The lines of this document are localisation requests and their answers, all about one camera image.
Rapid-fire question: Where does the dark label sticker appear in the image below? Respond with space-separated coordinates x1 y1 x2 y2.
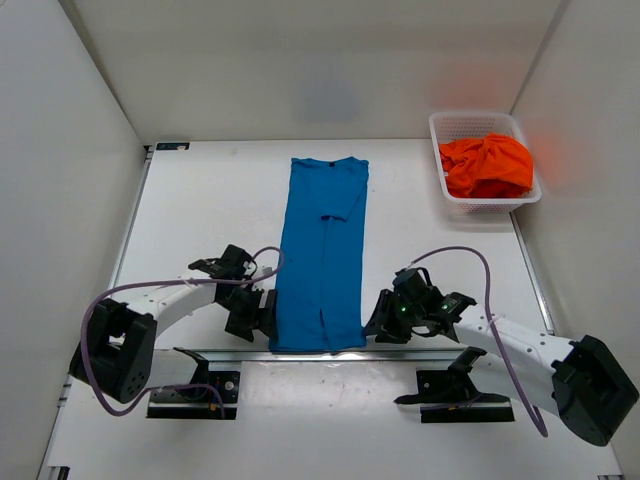
155 142 190 151

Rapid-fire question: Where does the orange t shirt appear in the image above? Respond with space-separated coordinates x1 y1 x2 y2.
439 133 534 199

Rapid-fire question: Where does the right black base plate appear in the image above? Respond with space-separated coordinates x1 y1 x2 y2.
394 370 515 424

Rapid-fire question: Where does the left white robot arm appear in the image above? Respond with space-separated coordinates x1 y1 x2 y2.
69 244 280 416

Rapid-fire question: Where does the blue t shirt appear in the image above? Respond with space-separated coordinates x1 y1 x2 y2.
269 157 369 353

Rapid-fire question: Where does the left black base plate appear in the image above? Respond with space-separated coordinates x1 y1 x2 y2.
146 370 241 421

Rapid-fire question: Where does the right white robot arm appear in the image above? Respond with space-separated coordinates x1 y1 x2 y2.
363 268 639 447

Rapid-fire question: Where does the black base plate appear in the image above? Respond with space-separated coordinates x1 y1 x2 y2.
146 370 241 421
394 370 515 424

